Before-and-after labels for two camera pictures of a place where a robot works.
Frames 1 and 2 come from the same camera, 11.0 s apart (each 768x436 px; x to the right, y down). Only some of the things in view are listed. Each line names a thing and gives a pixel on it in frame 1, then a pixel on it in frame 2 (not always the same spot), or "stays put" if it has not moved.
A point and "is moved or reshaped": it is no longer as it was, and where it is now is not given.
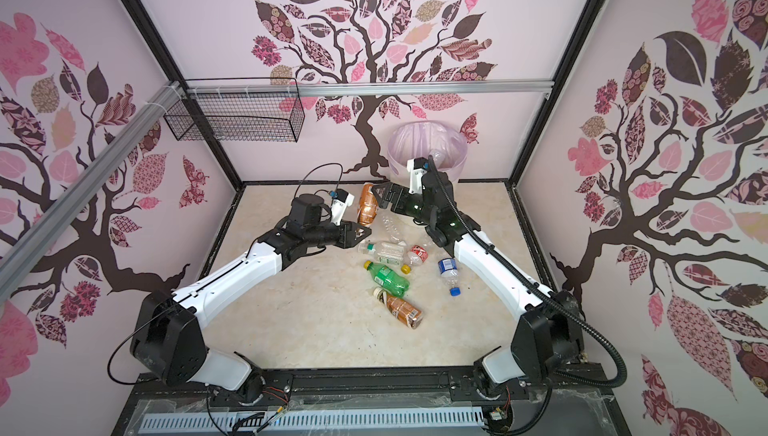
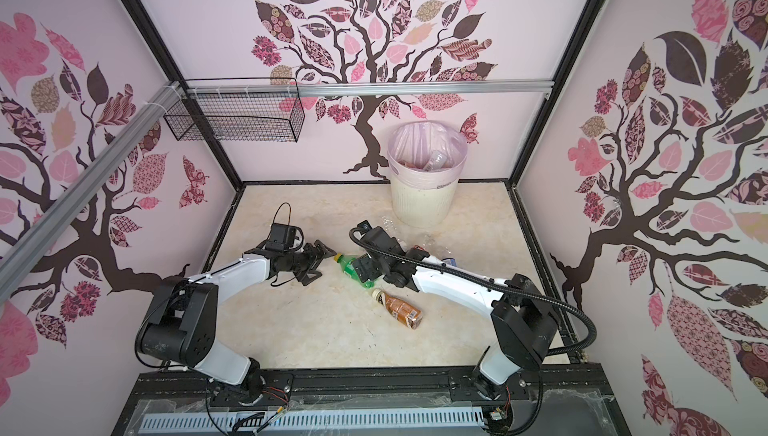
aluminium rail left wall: [86, 183] stays put
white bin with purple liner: [446, 146] stays put
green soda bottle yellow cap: [392, 281] is moved or reshaped
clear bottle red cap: [440, 158] stays put
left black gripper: [343, 228] to [315, 260]
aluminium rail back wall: [357, 88] stays put
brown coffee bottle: [404, 312] stays put
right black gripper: [402, 194] to [364, 263]
